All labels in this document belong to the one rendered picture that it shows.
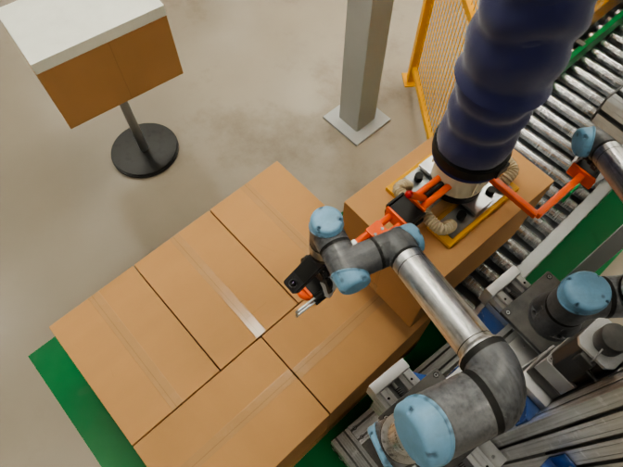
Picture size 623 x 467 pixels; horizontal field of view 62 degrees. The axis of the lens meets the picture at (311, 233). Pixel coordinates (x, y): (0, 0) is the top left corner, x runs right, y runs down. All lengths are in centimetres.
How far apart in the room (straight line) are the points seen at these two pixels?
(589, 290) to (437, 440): 79
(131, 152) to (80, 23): 100
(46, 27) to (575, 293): 222
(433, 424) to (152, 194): 250
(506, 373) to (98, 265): 242
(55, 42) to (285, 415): 176
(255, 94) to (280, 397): 207
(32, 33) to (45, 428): 175
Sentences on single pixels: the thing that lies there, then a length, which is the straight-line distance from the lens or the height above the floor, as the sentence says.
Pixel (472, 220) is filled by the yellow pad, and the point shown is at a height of 110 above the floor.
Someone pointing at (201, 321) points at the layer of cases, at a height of 54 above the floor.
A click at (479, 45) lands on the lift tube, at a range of 127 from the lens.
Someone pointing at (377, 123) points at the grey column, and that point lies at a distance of 333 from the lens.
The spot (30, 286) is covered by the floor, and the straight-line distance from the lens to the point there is 312.
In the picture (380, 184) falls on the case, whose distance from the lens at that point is 178.
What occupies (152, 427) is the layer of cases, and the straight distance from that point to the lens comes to 211.
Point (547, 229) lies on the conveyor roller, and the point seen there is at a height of 55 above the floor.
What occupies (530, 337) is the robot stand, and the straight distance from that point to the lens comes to 171.
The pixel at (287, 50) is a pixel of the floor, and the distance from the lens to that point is 376.
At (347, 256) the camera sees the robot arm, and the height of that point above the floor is 154.
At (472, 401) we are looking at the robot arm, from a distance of 92.
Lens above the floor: 255
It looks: 62 degrees down
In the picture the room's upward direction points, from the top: straight up
